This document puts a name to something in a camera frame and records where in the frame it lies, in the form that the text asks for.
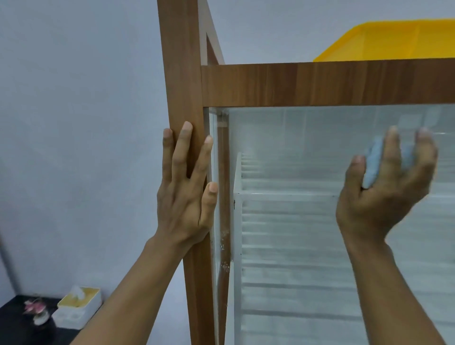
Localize person's left hand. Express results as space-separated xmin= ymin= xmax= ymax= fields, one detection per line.
xmin=147 ymin=120 xmax=219 ymax=255

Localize person's right hand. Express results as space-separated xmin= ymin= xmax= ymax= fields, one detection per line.
xmin=336 ymin=125 xmax=438 ymax=251

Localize light blue cleaning cloth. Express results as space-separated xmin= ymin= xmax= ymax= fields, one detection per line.
xmin=362 ymin=135 xmax=419 ymax=189

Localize wooden framed display cabinet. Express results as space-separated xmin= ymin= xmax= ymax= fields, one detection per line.
xmin=156 ymin=0 xmax=455 ymax=345

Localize person's left forearm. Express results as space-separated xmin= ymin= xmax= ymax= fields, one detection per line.
xmin=71 ymin=238 xmax=187 ymax=345

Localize white tissue box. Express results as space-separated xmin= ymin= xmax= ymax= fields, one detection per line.
xmin=51 ymin=285 xmax=104 ymax=330

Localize yellow plastic tray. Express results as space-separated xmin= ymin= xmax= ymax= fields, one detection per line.
xmin=312 ymin=19 xmax=455 ymax=63

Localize pink flowers in white pot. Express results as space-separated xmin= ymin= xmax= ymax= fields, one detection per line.
xmin=23 ymin=298 xmax=50 ymax=327

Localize black slatted table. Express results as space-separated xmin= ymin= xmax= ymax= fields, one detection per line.
xmin=0 ymin=294 xmax=86 ymax=345

